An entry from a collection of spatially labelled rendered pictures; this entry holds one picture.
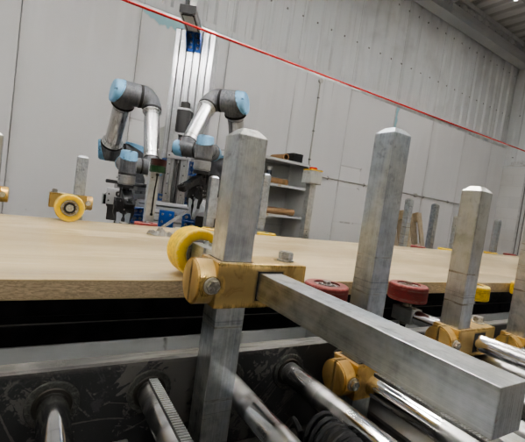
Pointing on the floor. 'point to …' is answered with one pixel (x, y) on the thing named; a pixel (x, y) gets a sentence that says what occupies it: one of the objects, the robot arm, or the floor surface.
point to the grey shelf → (294, 189)
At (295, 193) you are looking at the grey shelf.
